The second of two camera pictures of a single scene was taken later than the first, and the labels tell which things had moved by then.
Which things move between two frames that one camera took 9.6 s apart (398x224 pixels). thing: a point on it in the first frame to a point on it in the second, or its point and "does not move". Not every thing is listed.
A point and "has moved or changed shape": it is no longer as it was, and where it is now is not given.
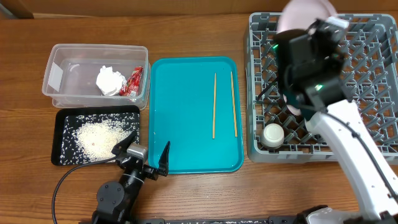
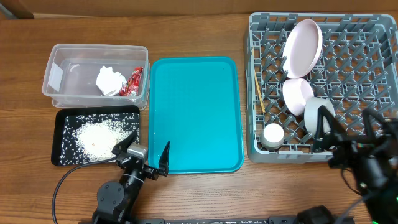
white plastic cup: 273,137 does not move
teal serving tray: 196,103 does not move
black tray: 84,135 does not move
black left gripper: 163,167 does not move
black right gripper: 334,56 to 339,155
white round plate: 300,14 has moved or changed shape
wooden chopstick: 235,121 to 262,104
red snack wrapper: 130,88 does not move
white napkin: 110,83 does not move
